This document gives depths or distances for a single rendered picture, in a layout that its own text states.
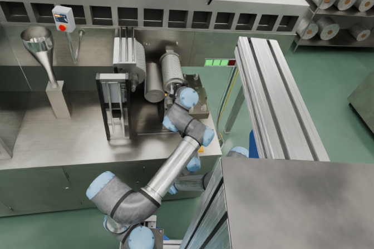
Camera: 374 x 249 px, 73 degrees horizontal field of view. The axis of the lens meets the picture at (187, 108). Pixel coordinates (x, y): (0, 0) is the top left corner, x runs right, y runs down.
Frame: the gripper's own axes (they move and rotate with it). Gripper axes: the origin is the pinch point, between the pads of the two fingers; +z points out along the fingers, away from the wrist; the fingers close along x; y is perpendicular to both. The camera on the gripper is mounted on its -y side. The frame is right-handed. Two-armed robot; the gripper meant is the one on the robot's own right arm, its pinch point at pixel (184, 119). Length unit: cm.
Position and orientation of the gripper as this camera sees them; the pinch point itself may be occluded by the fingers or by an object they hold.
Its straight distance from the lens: 159.8
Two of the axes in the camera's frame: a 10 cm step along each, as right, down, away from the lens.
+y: 1.3, -6.5, -7.5
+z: -1.5, -7.6, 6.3
